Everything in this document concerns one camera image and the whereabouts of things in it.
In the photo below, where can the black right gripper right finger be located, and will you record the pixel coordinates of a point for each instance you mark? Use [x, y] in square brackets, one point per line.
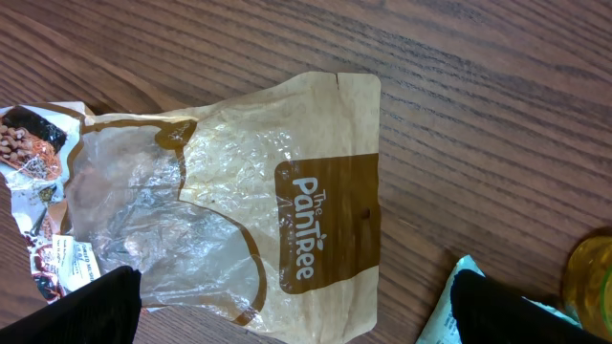
[487, 313]

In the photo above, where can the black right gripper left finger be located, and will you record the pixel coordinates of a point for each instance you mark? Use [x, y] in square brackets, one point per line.
[105, 311]

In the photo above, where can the mint green wet wipes pack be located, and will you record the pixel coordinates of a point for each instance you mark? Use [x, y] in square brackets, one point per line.
[441, 327]

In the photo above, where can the yellow oil bottle silver cap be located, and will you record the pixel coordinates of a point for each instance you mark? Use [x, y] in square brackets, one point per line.
[586, 286]

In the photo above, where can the brown snack packet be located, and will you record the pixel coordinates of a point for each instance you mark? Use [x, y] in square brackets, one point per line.
[262, 209]

